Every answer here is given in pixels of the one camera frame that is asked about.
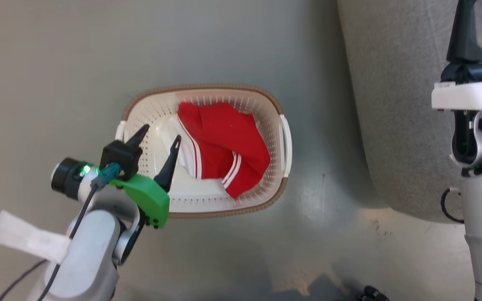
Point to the red garment with white stripes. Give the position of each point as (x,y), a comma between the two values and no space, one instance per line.
(224,142)

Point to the grey fabric sofa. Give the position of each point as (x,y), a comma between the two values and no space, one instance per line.
(400,125)

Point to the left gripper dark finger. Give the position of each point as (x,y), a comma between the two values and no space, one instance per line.
(137,137)
(169,167)

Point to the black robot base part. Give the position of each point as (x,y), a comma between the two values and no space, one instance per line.
(370,294)

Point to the beige plastic laundry basket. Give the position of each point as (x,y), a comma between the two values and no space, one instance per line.
(157,117)

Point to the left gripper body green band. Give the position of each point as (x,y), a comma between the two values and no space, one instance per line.
(149,200)

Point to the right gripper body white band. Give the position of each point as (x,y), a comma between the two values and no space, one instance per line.
(471,96)

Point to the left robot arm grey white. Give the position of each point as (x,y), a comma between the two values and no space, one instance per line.
(90,251)

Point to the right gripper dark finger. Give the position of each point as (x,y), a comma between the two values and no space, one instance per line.
(465,37)

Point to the white paper tape label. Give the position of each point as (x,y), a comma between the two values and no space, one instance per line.
(27,238)

